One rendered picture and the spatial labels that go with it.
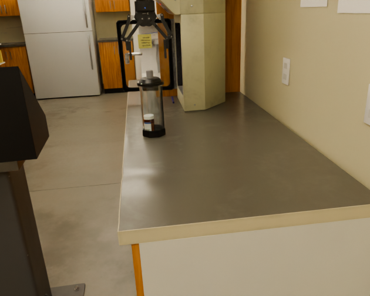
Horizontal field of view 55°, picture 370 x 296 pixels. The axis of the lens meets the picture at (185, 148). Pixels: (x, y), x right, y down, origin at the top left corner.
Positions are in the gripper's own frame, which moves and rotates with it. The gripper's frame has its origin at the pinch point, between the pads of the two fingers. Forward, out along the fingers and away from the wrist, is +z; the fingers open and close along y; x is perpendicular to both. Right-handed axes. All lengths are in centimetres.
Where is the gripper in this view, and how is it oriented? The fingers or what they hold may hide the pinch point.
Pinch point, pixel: (148, 56)
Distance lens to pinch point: 147.0
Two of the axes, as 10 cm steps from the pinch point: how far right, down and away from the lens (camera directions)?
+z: 0.3, 9.3, 3.6
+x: 1.2, 3.6, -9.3
